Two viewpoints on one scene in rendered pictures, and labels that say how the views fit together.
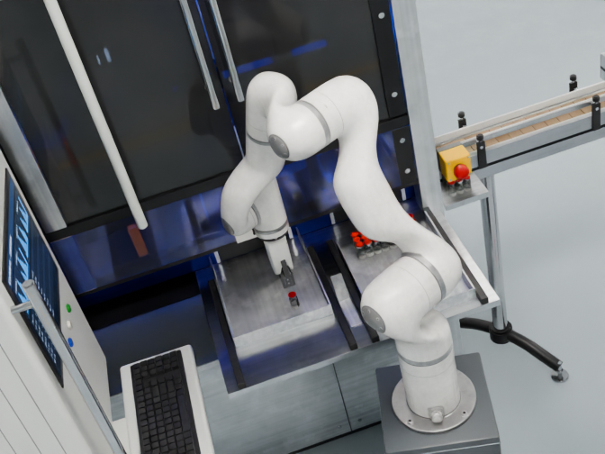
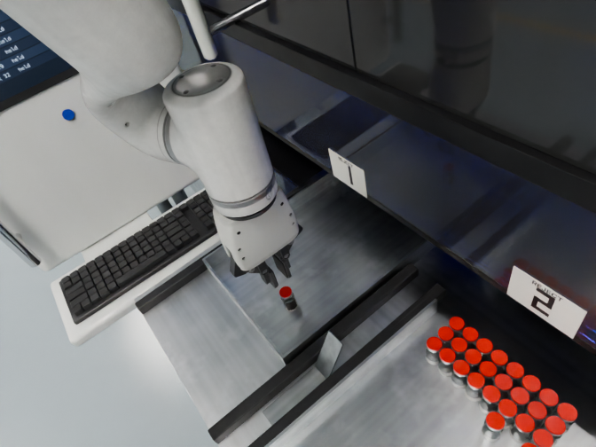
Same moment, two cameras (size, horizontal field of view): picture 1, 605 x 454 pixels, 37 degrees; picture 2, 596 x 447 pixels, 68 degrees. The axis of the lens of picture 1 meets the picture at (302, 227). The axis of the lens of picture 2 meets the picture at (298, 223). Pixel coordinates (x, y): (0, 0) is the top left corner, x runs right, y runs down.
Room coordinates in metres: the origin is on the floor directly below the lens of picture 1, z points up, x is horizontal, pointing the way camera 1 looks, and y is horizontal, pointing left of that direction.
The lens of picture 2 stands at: (1.63, -0.34, 1.50)
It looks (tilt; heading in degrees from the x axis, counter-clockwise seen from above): 47 degrees down; 72
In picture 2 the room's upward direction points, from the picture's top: 18 degrees counter-clockwise
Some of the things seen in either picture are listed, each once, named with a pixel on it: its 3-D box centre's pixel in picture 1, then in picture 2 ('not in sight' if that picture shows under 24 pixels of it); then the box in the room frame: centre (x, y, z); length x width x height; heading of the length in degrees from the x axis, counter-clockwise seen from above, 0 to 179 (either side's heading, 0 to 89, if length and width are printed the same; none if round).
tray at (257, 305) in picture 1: (267, 284); (318, 250); (1.81, 0.13, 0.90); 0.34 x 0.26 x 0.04; 6
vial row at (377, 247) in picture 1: (388, 240); (482, 393); (1.84, -0.21, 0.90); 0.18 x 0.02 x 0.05; 96
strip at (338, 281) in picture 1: (346, 299); (301, 379); (1.66, -0.06, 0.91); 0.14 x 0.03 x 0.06; 7
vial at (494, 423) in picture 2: not in sight; (493, 427); (1.82, -0.25, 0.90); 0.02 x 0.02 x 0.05
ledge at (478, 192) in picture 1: (457, 187); not in sight; (2.03, -0.46, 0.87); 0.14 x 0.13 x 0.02; 6
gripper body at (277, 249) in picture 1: (276, 244); (255, 221); (1.72, 0.07, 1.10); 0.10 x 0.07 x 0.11; 6
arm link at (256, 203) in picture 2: (270, 224); (244, 186); (1.72, 0.07, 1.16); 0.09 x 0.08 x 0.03; 6
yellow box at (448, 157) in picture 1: (454, 162); not in sight; (1.99, -0.45, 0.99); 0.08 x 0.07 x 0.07; 6
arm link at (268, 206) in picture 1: (261, 199); (218, 132); (1.72, 0.08, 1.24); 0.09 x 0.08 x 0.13; 122
